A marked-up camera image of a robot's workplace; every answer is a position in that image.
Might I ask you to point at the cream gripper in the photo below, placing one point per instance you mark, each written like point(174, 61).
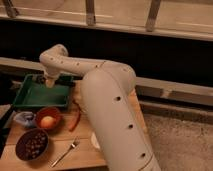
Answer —
point(51, 75)

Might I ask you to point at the black handled brush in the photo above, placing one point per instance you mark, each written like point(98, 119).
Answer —
point(40, 79)

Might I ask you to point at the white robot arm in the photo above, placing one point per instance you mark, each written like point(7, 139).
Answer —
point(105, 87)

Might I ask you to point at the green plastic tray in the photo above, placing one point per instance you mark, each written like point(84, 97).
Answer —
point(34, 95)

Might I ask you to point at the orange bowl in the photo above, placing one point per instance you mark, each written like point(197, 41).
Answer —
point(48, 111)

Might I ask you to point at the yellow round fruit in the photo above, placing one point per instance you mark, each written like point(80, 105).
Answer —
point(47, 122)

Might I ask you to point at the blue crumpled cloth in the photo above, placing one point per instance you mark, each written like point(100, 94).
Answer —
point(25, 118)

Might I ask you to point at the red chili pepper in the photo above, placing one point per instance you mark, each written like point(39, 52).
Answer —
point(74, 121)

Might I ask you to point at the silver metal fork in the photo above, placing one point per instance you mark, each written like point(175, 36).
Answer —
point(72, 146)

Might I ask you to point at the dark bowl with nuts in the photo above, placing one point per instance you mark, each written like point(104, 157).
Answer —
point(32, 144)

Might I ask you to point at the white plastic cup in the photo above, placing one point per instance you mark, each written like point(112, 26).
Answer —
point(94, 141)

